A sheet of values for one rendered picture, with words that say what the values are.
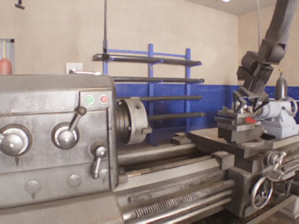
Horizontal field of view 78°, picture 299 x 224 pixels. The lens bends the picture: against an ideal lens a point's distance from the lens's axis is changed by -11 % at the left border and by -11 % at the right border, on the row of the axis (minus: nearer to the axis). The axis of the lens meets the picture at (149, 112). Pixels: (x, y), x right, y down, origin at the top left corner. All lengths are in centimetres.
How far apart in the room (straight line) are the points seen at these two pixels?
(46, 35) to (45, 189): 353
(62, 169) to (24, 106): 28
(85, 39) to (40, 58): 91
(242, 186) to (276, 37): 85
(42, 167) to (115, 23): 389
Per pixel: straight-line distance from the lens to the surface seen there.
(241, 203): 134
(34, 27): 422
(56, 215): 87
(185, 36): 524
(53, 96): 80
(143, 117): 106
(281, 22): 74
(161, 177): 107
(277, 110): 206
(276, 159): 135
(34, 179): 87
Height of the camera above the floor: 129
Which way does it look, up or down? 7 degrees down
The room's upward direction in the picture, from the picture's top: straight up
